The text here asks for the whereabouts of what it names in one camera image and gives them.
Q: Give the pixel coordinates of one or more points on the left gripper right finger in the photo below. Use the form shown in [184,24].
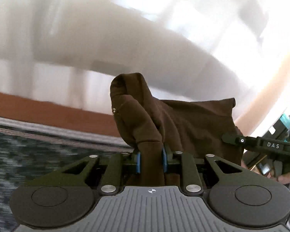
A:
[236,195]

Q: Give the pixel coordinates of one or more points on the patterned navy white rug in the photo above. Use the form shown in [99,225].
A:
[29,150]

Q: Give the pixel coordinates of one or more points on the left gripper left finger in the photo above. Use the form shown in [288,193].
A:
[68,194]

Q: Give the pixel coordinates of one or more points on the rust brown bed sheet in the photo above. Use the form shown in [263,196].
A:
[50,114]

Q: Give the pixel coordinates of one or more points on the person's right hand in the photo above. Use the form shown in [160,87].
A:
[283,179]

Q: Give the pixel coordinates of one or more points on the dark brown garment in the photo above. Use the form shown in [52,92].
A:
[149,124]

